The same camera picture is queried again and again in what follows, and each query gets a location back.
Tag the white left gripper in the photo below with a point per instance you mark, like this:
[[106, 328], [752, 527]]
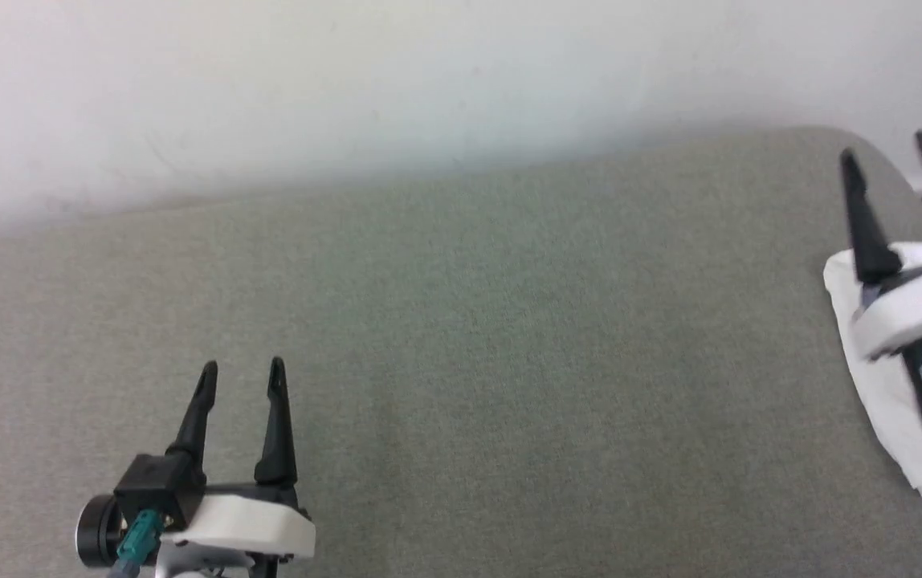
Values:
[[252, 526]]

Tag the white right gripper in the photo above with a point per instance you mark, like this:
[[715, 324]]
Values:
[[919, 309]]

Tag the white cloth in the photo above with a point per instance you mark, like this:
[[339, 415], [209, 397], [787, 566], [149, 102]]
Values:
[[887, 393]]

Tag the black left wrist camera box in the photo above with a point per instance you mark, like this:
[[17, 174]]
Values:
[[152, 490]]

